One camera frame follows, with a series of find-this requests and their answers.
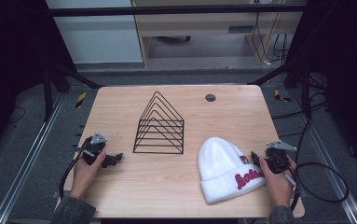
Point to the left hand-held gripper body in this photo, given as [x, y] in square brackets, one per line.
[94, 148]

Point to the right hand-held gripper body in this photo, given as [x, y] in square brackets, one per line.
[278, 157]

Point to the black horizontal frame bar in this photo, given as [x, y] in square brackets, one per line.
[167, 11]

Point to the black metal stand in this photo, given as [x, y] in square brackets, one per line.
[47, 93]
[305, 90]

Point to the person's right hand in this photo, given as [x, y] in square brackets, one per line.
[277, 186]

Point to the white cabinet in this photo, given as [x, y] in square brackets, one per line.
[100, 37]

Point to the aluminium floor rail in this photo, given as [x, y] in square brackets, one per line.
[331, 168]
[27, 161]

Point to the white knit beanie hat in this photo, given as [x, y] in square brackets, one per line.
[224, 169]

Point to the yellow black tape marker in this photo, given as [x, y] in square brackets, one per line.
[80, 100]
[281, 96]

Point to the person's left hand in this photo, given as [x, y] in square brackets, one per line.
[84, 174]

